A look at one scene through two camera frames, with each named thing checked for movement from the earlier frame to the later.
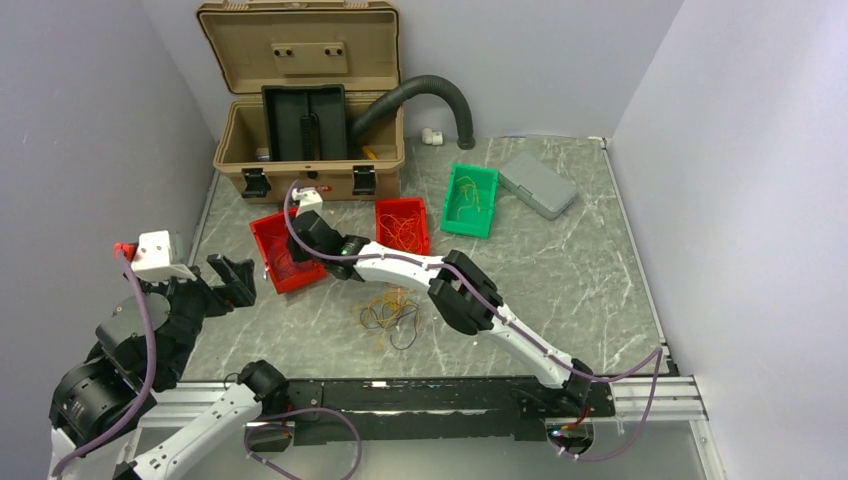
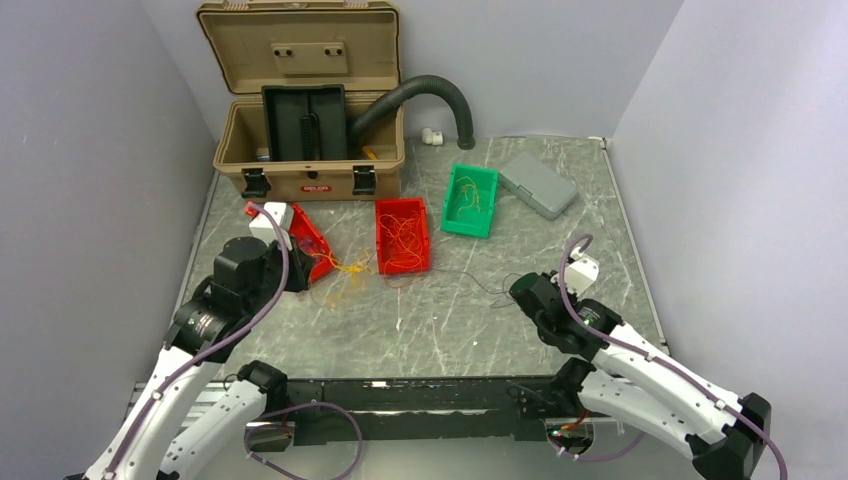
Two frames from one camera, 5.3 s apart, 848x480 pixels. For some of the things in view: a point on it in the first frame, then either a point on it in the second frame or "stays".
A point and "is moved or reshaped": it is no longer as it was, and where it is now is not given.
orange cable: x=403 y=232 stays
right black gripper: x=295 y=253 → x=551 y=275
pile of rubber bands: x=399 y=316 is moved or reshaped
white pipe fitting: x=429 y=137 stays
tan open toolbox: x=331 y=43 stays
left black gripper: x=240 y=273 → x=299 y=264
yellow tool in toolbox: x=369 y=153 stays
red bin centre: x=402 y=223 stays
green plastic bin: x=470 y=200 stays
